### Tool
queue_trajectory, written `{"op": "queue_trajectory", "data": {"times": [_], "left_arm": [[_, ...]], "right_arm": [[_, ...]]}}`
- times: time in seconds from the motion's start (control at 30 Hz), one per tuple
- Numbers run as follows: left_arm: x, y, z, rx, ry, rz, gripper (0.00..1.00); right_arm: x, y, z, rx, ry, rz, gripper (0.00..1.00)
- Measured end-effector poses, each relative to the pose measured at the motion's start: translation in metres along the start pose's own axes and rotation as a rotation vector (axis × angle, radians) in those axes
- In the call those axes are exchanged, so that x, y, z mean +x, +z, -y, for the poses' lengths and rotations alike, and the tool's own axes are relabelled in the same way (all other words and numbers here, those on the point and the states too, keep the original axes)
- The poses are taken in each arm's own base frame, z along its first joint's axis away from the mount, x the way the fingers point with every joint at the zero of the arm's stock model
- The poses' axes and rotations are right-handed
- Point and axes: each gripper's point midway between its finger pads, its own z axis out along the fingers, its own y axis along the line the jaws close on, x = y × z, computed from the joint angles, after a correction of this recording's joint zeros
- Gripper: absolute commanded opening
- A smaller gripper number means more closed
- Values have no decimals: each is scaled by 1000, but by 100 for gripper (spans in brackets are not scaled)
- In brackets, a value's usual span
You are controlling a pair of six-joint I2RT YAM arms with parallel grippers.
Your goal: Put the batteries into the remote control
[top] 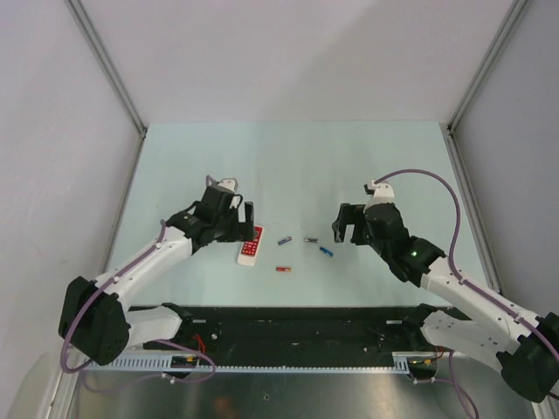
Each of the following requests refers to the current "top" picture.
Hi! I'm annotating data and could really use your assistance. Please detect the white remote control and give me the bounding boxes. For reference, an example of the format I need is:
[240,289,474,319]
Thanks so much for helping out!
[237,225,265,266]

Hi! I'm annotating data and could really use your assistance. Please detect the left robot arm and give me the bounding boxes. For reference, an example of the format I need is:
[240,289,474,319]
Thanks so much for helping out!
[59,178,256,373]

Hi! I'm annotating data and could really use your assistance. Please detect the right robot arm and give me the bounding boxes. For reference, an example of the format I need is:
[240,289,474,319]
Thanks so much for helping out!
[332,203,558,402]

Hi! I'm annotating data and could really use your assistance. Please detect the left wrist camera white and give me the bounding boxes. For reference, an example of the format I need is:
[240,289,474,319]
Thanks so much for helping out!
[217,178,238,194]

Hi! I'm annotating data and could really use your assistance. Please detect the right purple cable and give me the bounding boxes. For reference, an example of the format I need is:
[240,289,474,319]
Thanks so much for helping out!
[370,168,559,419]

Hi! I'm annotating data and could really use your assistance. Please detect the purple cable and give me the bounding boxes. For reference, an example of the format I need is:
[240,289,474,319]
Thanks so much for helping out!
[370,168,559,419]
[59,174,217,394]

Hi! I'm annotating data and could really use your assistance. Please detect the right aluminium frame post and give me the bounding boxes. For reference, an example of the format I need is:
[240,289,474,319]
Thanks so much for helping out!
[446,0,530,132]

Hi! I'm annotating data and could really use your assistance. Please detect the aluminium frame post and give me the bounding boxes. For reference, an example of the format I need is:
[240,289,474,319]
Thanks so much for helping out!
[64,0,148,136]
[446,0,530,132]

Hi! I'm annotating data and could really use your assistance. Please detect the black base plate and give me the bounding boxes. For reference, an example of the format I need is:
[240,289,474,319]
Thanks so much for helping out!
[142,305,455,368]

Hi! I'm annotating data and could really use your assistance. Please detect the grey slotted cable duct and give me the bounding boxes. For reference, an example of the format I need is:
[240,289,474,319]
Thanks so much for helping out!
[86,351,435,374]

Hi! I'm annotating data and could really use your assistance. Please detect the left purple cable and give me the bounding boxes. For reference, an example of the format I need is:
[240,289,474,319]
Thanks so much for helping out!
[59,174,217,394]

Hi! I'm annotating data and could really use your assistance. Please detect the left aluminium frame post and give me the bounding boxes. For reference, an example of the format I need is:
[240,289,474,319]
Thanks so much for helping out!
[64,0,148,136]

